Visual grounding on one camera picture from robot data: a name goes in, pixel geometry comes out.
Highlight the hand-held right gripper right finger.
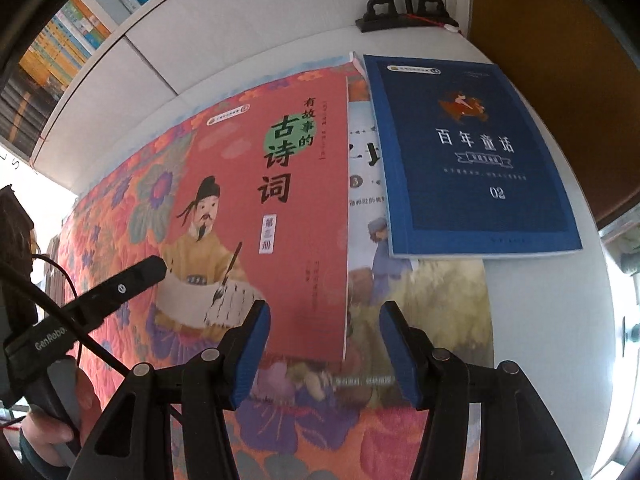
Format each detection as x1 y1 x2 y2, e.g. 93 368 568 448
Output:
379 301 583 480

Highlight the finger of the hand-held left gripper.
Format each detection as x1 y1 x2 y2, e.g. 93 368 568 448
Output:
62 255 168 333

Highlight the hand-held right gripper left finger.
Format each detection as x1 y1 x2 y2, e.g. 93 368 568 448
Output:
80 300 271 480

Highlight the white book with figure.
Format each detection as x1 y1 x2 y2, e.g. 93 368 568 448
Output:
260 77 497 403

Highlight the orange-red poet book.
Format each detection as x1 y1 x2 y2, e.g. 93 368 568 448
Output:
154 71 351 363

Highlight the navy storybook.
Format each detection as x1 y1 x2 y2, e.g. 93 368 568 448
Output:
362 54 584 261

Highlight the person's left forearm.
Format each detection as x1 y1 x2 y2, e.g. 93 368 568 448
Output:
15 435 76 480

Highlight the person's left hand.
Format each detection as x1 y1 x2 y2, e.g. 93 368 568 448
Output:
20 366 101 466

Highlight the orange floral quilted mat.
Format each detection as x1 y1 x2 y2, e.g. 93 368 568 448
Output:
30 52 381 480

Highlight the row of black hardbacks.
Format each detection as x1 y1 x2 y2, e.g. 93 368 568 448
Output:
0 67 57 153

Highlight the row of yellow spines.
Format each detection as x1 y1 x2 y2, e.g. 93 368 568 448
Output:
19 0 115 86

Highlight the white bookshelf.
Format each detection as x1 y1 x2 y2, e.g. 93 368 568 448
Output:
0 0 473 196

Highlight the brown wooden cabinet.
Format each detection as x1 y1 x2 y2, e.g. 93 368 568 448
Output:
467 0 640 228

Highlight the black cable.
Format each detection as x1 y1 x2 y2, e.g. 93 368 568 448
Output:
0 254 132 377

